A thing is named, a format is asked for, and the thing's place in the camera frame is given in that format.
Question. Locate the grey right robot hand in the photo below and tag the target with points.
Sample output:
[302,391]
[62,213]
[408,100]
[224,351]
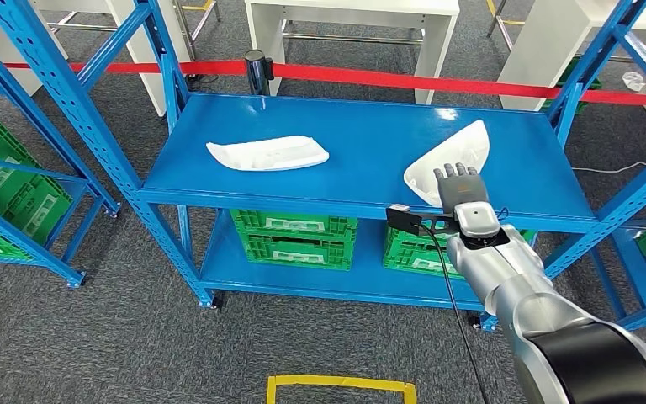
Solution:
[462,187]

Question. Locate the white curved plastic part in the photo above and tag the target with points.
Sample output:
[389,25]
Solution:
[267,155]
[462,148]

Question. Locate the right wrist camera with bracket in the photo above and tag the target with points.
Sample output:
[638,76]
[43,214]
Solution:
[404,220]

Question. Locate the red barrier belt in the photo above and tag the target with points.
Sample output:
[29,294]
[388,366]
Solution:
[356,76]

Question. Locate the chrome metal frame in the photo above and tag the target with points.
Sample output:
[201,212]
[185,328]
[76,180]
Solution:
[183,28]
[83,27]
[351,39]
[502,30]

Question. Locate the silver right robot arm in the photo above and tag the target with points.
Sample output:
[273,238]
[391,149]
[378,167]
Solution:
[496,267]

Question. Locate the black stanchion post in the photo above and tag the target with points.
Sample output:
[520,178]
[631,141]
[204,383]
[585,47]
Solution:
[257,69]

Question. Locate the yellow floor tape marking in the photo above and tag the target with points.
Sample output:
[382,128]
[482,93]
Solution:
[339,382]

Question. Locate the white table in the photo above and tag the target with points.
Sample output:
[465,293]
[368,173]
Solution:
[351,6]
[78,4]
[535,56]

